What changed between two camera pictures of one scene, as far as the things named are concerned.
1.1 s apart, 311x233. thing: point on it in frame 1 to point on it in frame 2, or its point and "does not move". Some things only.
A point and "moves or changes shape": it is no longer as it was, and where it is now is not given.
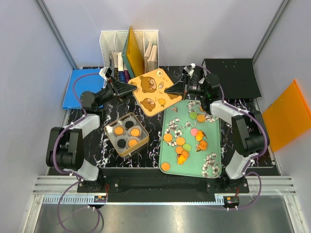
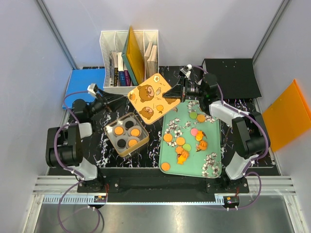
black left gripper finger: x=122 y=88 to x=112 y=101
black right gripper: x=177 y=89 does not move
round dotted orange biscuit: x=118 y=130 does not move
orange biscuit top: x=132 y=142 does not move
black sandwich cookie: x=121 y=143 does not move
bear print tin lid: x=150 y=95 moves or changes shape
